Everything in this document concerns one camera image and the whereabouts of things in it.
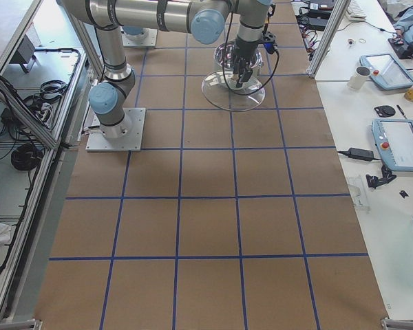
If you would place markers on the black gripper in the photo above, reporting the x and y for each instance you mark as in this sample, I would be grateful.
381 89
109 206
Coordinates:
243 50

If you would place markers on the clear glass pot lid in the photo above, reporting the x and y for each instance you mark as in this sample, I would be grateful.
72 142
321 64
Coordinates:
219 88

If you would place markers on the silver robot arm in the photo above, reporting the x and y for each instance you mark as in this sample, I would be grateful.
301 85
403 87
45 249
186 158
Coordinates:
204 20

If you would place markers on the white mug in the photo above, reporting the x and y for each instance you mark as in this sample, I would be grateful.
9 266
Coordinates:
357 80

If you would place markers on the black power adapter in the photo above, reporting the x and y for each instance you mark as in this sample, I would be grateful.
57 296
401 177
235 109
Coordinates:
361 154

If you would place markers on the far blue teach pendant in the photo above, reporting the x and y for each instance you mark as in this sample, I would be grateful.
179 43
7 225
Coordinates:
392 74

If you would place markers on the blue teach pendant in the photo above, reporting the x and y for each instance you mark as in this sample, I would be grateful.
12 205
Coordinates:
394 141
392 74

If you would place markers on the black round disc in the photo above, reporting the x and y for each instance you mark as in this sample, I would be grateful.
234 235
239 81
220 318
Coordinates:
385 111

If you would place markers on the near blue teach pendant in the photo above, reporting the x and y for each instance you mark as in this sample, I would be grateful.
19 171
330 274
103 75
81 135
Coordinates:
394 141

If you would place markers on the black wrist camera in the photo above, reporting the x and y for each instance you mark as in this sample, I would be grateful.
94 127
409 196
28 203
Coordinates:
269 42

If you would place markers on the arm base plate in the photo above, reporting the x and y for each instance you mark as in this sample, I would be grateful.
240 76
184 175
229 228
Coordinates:
139 37
125 136

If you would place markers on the aluminium frame post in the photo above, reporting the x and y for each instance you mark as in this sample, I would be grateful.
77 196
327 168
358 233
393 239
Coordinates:
334 21

